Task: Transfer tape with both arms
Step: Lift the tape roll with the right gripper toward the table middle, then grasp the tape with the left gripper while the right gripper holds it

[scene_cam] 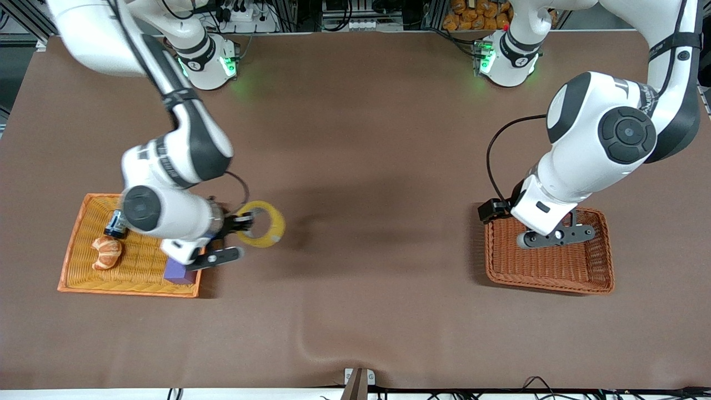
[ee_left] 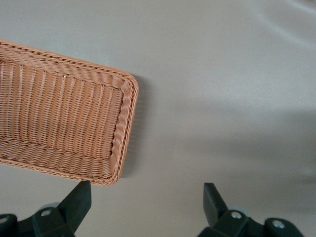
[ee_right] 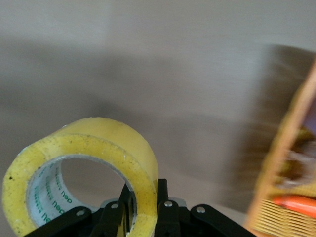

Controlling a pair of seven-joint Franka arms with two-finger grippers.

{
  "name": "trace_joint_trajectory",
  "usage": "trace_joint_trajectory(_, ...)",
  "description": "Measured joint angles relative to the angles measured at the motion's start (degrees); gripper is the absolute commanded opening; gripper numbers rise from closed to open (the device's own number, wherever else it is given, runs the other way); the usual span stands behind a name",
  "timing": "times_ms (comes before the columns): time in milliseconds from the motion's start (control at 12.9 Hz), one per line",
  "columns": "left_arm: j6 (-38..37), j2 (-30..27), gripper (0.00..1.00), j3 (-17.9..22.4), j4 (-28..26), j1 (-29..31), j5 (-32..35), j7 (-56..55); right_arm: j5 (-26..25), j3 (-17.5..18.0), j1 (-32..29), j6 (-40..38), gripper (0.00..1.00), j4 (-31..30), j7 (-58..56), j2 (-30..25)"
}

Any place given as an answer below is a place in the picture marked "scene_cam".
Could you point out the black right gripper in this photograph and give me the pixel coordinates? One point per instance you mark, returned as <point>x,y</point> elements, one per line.
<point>230,224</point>

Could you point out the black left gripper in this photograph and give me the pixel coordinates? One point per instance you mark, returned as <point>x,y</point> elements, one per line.
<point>492,210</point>

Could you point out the yellow tape roll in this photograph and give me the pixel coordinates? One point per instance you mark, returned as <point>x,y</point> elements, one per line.
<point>275,225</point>

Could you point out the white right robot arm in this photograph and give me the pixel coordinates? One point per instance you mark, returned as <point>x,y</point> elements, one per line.
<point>178,222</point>

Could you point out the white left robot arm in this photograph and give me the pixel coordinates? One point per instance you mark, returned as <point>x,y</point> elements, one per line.
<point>589,122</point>

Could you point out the purple block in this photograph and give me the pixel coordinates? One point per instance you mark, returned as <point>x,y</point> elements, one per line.
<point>175,272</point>

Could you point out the brown wicker basket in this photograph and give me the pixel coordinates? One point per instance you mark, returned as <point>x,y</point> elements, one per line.
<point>555,272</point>

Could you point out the orange wicker tray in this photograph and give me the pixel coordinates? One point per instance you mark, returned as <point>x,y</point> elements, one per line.
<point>139,278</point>

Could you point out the small blue can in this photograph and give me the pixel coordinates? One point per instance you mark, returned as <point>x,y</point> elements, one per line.
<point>115,225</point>

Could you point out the brown table cover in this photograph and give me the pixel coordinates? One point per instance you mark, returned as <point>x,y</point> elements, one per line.
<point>361,166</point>

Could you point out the toy croissant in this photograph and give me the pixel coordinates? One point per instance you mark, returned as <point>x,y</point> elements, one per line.
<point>106,253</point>

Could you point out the bag of orange buns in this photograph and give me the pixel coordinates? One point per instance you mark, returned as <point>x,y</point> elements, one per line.
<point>477,14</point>

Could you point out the white power strip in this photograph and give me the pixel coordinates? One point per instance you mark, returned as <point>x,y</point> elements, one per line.
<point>244,15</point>

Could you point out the small white socket strip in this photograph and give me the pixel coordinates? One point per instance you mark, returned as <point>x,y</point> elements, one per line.
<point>360,24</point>

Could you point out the metal bracket with brown post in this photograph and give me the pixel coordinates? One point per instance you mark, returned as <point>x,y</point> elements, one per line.
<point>358,380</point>

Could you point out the aluminium frame profile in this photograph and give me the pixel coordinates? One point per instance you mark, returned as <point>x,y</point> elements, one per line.
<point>25,16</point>

